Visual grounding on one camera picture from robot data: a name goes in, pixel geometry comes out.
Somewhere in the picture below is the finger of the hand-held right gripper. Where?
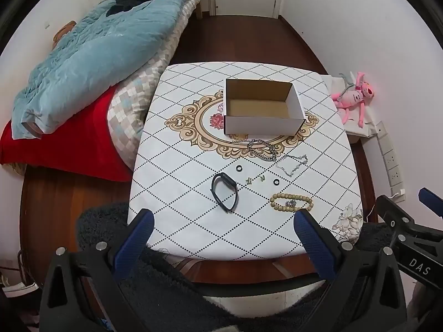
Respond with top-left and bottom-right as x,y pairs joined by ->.
418,187 -> 443,220
377,195 -> 443,242

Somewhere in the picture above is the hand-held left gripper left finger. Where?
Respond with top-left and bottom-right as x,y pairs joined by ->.
39,208 -> 155,332

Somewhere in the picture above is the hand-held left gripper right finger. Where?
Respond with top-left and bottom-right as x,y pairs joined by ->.
293,208 -> 408,332

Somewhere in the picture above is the wooden bead bracelet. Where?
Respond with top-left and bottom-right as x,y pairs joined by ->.
269,193 -> 315,214

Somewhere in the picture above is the thick silver chain bracelet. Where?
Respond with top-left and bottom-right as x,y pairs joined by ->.
238,138 -> 278,162

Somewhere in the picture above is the black smart band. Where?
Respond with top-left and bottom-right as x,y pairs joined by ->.
211,172 -> 239,214

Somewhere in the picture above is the white cardboard box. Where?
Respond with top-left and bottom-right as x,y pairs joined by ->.
224,78 -> 306,136

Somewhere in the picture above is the white diamond-patterned tablecloth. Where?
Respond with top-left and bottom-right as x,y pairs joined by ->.
126,61 -> 365,260

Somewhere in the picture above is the red blanket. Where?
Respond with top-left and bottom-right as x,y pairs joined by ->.
0,86 -> 134,183

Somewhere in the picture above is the pink plush toy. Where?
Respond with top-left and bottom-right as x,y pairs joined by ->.
330,71 -> 376,128

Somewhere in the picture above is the checkered bed sheet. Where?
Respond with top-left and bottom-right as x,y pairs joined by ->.
107,0 -> 202,171

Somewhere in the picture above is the light blue quilt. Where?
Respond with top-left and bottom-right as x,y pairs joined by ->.
10,0 -> 212,136

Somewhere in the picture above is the white wall socket strip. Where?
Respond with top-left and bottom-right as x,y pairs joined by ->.
375,121 -> 406,203

